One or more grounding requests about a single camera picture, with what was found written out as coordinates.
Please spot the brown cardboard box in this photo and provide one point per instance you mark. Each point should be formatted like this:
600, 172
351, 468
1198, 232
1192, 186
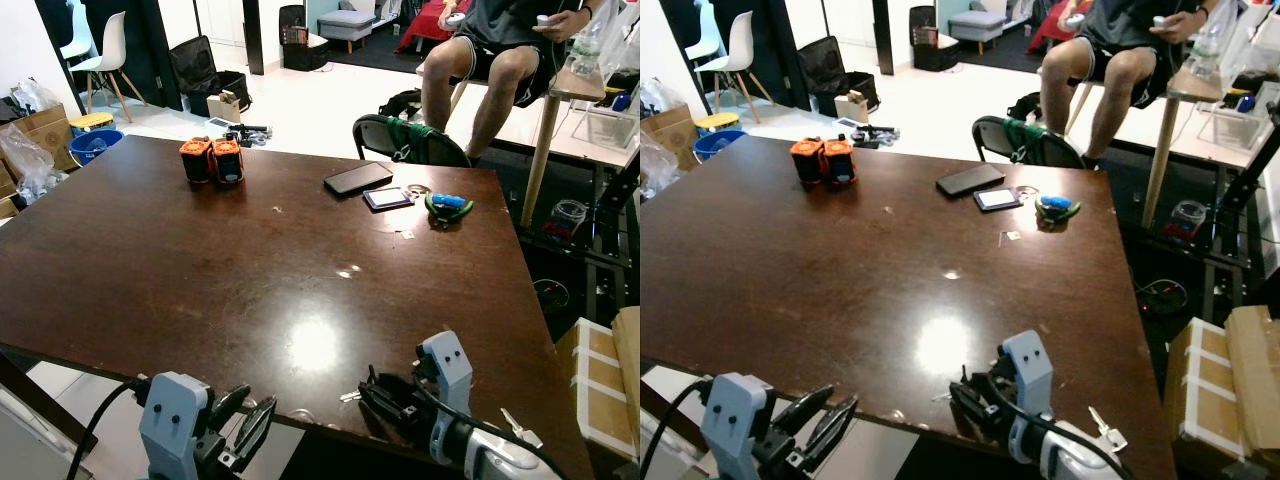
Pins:
672, 128
45, 128

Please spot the seated person in black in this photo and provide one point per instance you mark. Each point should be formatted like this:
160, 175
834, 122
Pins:
500, 80
1120, 80

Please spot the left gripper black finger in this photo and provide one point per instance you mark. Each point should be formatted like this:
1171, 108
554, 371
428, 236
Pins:
232, 402
805, 405
258, 428
835, 428

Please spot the black suitcase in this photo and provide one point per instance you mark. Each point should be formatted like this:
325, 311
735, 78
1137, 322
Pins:
195, 65
825, 65

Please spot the clear plastic bag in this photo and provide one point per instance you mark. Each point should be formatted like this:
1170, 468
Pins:
32, 95
22, 160
655, 165
660, 95

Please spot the white plastic chair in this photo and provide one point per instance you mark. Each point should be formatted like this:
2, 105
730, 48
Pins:
112, 45
745, 45

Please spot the black floor bag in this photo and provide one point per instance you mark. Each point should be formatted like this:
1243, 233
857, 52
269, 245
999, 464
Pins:
1025, 105
400, 103

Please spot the black metal rack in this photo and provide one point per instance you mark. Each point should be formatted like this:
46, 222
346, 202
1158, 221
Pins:
605, 215
1240, 190

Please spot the glass jar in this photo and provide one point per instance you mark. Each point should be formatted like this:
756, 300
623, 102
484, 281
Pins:
568, 215
1187, 218

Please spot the black power tool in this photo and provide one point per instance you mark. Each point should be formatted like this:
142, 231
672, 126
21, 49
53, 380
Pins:
878, 133
250, 132

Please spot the black chair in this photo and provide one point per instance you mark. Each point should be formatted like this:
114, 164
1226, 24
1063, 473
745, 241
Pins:
375, 135
992, 135

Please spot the wooden side table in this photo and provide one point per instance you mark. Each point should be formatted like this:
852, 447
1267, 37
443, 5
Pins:
545, 150
1165, 150

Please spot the plain cardboard box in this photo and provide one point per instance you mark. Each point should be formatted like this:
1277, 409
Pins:
628, 350
1255, 370

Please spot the black smartphone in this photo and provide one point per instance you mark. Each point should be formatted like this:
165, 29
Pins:
970, 180
357, 178

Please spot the clear water bottle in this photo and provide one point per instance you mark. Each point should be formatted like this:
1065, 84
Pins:
585, 55
1207, 55

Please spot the small open cardboard box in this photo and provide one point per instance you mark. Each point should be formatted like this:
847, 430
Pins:
225, 108
853, 108

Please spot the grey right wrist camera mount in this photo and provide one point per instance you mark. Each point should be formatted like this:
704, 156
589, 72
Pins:
1025, 375
447, 365

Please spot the blue plastic bucket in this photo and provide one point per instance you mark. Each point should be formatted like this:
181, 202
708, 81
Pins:
718, 145
95, 148

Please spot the green cloth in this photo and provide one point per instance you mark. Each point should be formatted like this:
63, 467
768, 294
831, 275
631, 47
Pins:
408, 135
1028, 135

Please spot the grey ottoman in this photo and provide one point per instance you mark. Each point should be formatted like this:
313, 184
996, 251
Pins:
347, 22
975, 22

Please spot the yellow flat lid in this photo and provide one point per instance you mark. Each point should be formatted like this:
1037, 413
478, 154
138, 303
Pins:
90, 120
717, 121

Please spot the white taped cardboard box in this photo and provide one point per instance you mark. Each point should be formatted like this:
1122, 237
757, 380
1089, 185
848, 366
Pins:
1200, 385
585, 380

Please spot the person's right hand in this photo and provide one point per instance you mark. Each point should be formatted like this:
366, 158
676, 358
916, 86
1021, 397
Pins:
450, 8
1068, 8

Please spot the orange black battery pack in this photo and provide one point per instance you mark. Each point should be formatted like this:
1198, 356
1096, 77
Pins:
838, 162
227, 162
195, 160
805, 160

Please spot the red cloth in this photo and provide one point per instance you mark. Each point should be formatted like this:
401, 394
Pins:
1050, 28
425, 30

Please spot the black basket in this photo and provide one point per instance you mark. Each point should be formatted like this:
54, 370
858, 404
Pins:
300, 50
930, 50

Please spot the person's left hand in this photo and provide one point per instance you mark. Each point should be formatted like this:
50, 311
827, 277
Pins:
565, 24
1185, 26

